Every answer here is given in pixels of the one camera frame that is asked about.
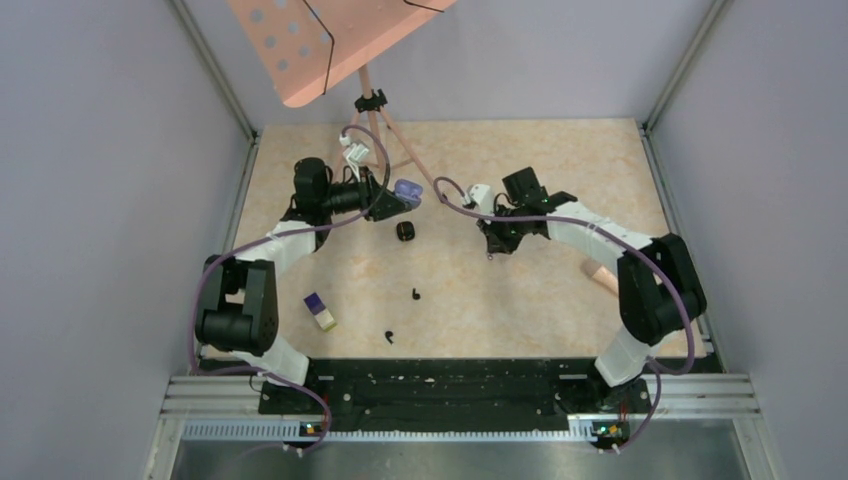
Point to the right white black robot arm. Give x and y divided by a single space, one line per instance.
659 292

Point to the wooden toy microphone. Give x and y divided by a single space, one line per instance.
601 275

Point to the aluminium frame rail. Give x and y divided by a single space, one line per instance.
226 408

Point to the purple earbud charging case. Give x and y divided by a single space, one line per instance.
409 192

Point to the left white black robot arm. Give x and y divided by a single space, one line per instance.
237 306

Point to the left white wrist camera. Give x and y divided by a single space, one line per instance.
354 152

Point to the pink music stand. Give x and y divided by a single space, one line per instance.
308 47

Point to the purple white small box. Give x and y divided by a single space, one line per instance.
320 312

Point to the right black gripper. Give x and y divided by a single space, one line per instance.
496 243

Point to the black earbud charging case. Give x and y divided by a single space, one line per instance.
405 231

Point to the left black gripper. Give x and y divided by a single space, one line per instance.
376 202

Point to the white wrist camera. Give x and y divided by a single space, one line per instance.
354 152
480 198

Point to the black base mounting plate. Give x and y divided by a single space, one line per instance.
455 395

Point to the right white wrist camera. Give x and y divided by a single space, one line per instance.
480 198

